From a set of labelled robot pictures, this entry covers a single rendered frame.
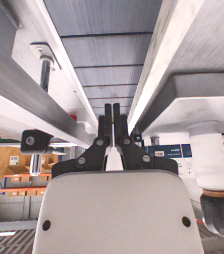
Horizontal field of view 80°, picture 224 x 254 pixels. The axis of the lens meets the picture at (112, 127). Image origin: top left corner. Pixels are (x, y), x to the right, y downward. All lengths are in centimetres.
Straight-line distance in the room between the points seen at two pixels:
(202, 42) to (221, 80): 10
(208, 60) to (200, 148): 26
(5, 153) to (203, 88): 198
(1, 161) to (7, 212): 758
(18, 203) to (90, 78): 908
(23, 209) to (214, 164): 894
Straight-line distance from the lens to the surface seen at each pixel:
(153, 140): 65
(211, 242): 612
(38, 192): 792
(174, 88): 27
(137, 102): 16
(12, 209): 937
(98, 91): 21
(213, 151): 46
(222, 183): 47
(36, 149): 18
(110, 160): 35
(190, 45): 24
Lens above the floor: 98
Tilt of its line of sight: 14 degrees down
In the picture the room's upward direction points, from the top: 178 degrees clockwise
